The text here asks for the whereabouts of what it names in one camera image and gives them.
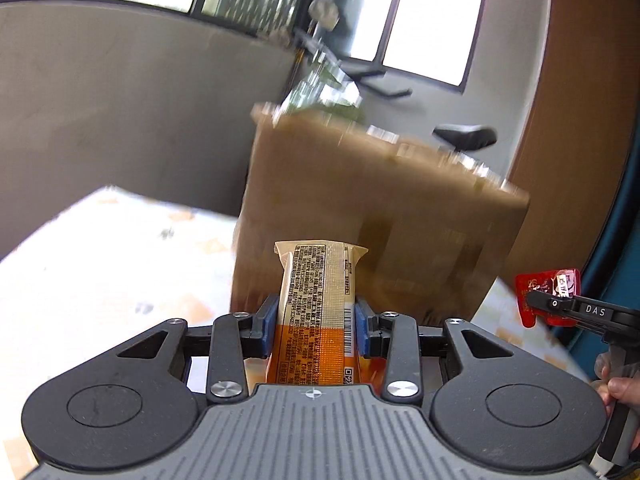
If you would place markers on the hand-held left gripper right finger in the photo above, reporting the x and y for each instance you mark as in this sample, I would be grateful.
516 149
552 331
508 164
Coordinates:
361 328

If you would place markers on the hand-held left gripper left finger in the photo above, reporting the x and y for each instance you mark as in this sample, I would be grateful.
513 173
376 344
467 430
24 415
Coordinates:
267 321

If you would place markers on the black exercise bike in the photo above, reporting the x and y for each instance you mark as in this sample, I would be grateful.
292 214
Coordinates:
465 137

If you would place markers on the person's right hand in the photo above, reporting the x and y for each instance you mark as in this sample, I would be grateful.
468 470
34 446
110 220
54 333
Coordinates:
625 391

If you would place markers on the red snack packet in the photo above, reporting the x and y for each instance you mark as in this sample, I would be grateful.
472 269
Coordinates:
530 285

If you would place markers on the taped brown cardboard box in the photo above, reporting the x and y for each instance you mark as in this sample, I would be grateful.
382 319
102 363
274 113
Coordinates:
400 210

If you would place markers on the brown wooden panel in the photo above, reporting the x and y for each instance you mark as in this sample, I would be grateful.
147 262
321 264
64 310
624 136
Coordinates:
575 135

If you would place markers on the orange and beige snack packet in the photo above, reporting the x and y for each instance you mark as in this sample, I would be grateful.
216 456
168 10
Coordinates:
315 300

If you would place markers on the grey hanging cloth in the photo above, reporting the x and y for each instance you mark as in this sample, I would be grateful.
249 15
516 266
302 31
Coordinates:
361 0

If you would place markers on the beige cloth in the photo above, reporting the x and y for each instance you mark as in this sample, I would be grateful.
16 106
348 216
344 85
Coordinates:
279 36

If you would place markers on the clear green snack bag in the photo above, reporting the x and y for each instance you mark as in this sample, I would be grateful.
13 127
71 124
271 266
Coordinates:
325 95

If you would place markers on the checked floral bed sheet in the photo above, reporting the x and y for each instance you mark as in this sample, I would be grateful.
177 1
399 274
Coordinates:
100 270

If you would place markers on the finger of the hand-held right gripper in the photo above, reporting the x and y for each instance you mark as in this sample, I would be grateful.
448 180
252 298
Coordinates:
575 307

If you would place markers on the white cap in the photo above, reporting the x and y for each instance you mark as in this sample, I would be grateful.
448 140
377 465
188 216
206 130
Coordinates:
324 14

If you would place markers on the dark teal panel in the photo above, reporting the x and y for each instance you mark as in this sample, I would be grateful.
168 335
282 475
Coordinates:
620 240

